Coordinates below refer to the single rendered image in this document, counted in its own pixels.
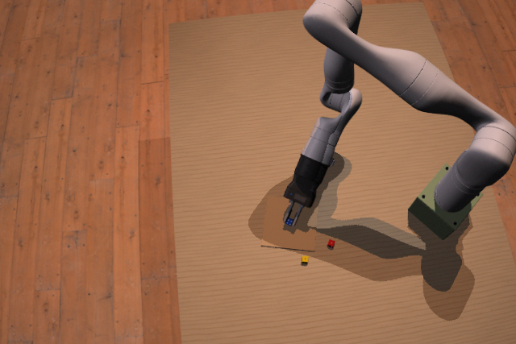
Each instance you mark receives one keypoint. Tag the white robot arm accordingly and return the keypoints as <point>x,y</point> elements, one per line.
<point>419,83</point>

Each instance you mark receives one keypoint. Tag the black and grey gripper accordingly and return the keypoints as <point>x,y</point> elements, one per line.
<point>315,159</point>

